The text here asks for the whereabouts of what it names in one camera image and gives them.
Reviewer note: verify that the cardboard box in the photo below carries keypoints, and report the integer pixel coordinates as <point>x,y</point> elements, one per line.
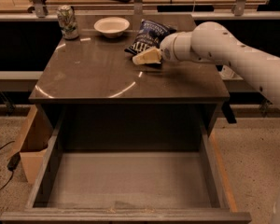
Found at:
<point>32,142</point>

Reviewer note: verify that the open grey top drawer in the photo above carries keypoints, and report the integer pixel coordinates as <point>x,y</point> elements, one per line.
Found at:
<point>129,164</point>

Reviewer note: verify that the grey drawer cabinet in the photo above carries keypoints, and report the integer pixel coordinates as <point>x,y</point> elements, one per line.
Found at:
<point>112,104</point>

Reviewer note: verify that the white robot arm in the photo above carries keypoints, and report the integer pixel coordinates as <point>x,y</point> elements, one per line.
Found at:
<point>210,41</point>

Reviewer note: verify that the white paper bowl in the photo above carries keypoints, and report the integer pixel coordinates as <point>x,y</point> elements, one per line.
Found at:
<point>111,27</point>

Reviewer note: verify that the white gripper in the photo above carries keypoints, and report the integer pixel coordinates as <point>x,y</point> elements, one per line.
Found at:
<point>166,49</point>

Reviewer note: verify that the blue chip bag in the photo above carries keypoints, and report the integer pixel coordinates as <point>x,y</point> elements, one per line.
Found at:
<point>151,34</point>

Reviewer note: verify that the green white soda can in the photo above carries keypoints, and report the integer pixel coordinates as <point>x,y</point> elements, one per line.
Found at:
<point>67,22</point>

